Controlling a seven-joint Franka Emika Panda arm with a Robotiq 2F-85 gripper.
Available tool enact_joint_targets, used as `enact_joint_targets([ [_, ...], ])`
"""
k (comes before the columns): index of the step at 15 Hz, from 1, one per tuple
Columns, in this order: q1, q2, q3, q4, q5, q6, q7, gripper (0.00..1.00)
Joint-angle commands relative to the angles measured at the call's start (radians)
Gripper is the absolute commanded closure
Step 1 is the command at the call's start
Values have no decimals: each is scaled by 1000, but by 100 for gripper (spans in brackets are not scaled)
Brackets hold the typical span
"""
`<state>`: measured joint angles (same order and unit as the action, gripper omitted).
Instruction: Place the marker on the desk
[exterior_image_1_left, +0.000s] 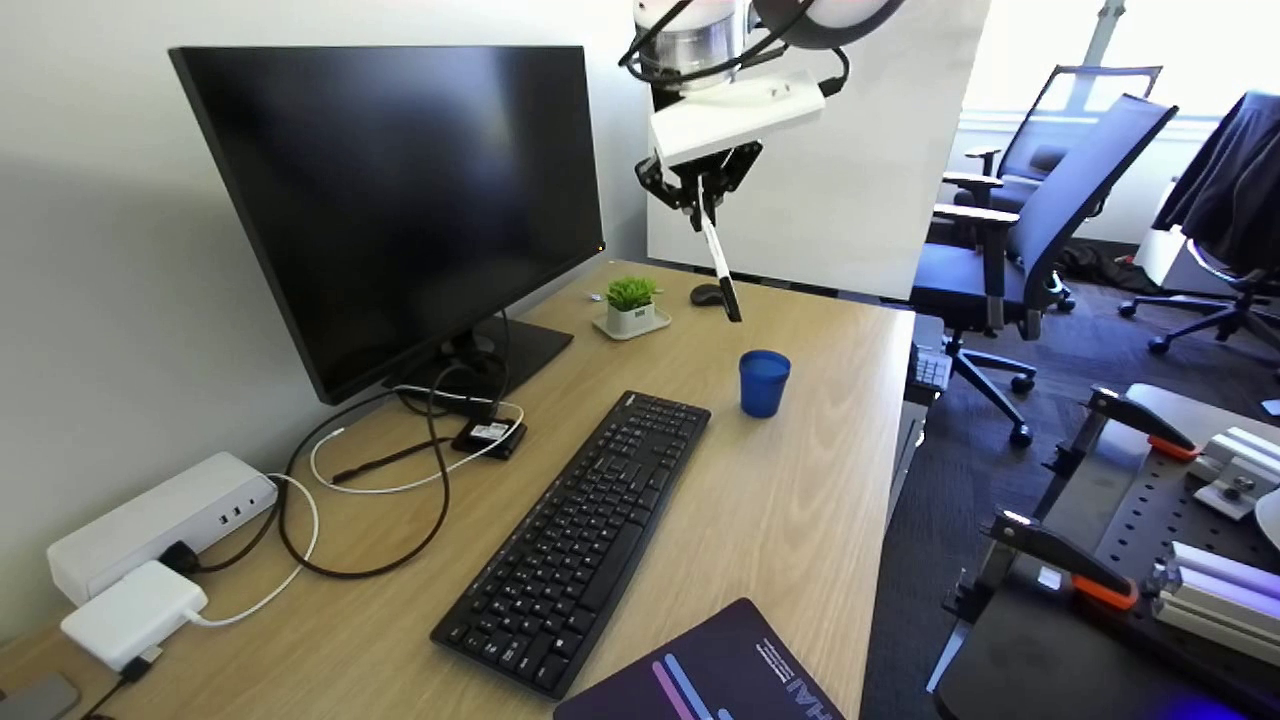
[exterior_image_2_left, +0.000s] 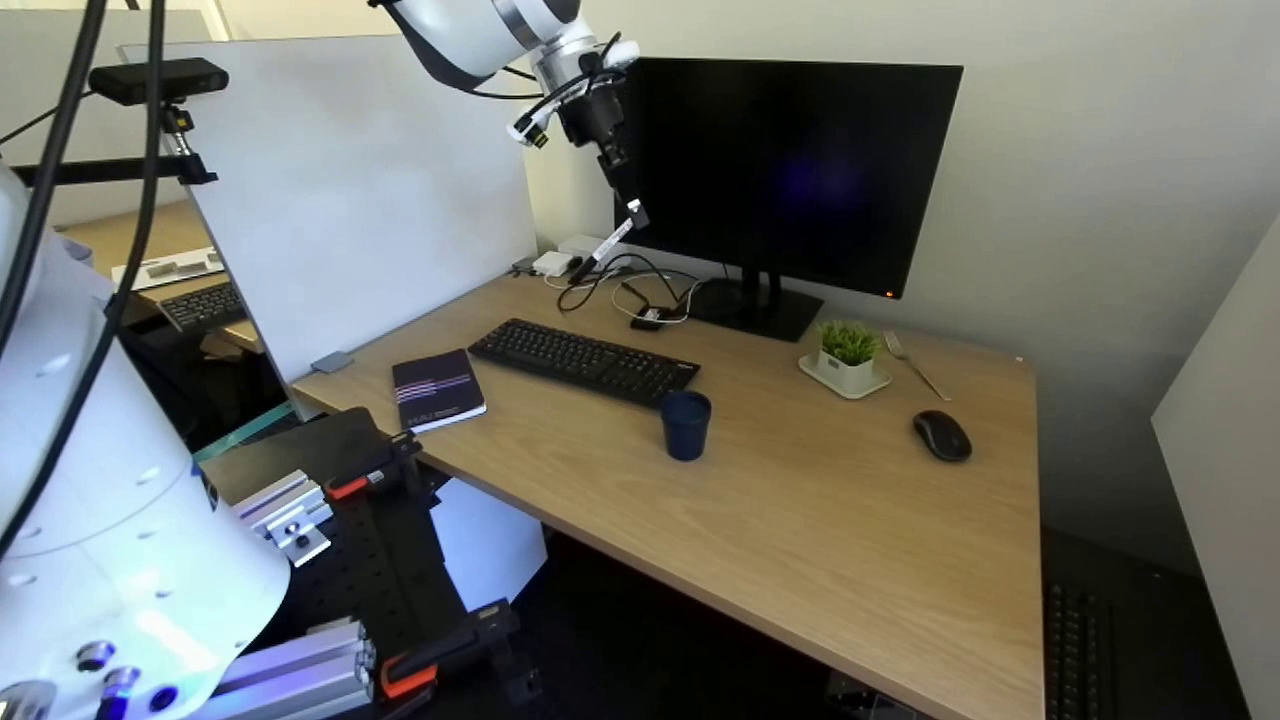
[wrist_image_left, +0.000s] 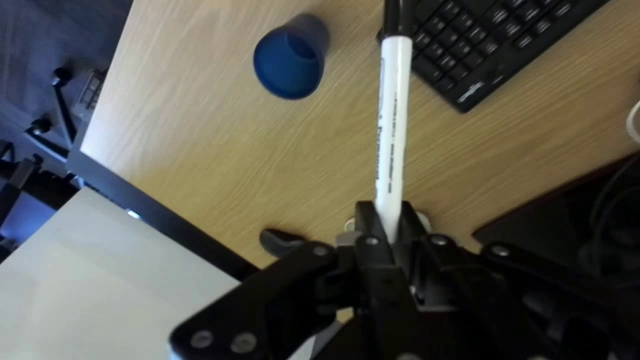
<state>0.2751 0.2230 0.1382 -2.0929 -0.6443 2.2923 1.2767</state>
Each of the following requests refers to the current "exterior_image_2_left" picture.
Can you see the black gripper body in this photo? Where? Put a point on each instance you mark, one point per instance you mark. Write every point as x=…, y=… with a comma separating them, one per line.
x=600, y=114

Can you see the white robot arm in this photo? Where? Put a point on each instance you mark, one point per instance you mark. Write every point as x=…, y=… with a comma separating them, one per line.
x=121, y=507

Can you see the wooden background desk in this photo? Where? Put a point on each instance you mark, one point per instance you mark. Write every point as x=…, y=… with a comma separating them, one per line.
x=121, y=232

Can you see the white power adapter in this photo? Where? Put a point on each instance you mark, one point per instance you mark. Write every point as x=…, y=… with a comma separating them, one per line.
x=550, y=261

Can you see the black computer monitor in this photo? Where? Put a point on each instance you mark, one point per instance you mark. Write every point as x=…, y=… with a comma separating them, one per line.
x=787, y=172

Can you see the black computer keyboard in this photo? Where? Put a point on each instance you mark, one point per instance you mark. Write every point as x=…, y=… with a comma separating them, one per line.
x=586, y=362

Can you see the blue cup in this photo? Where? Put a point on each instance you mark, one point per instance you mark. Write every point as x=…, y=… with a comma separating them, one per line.
x=687, y=424

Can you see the white partition panel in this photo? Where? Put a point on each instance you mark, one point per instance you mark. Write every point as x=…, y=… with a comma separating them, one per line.
x=363, y=202
x=1227, y=466

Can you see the small green potted plant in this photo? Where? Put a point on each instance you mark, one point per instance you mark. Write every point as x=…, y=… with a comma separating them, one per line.
x=851, y=347

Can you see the dark notebook with striped cover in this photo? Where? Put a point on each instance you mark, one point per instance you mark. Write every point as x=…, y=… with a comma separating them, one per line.
x=436, y=388

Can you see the white square tray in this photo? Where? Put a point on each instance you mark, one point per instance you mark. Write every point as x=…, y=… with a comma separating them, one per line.
x=840, y=384

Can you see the white paper sheet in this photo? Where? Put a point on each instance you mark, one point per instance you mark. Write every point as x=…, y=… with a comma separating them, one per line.
x=484, y=540

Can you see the orange and black clamp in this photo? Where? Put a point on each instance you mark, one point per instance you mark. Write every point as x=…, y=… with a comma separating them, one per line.
x=363, y=482
x=435, y=656

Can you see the black computer mouse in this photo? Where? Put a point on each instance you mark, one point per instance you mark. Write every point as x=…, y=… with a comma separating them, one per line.
x=940, y=436

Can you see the black stand platform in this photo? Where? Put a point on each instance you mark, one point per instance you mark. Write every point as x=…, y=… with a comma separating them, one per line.
x=314, y=444

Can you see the black background keyboard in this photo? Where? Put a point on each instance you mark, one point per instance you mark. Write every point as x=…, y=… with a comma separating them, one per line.
x=202, y=309

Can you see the teal strip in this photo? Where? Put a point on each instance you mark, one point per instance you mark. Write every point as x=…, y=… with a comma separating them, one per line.
x=247, y=430

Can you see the white papers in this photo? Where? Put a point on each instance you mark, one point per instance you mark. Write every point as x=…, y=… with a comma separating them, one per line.
x=166, y=269

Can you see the aluminium extrusion profile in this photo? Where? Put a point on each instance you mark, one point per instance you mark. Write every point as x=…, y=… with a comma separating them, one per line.
x=294, y=672
x=281, y=512

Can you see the black camera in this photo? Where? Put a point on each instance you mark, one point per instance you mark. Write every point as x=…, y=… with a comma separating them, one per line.
x=156, y=80

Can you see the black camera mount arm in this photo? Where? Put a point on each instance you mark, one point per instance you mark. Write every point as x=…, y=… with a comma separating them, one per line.
x=121, y=170

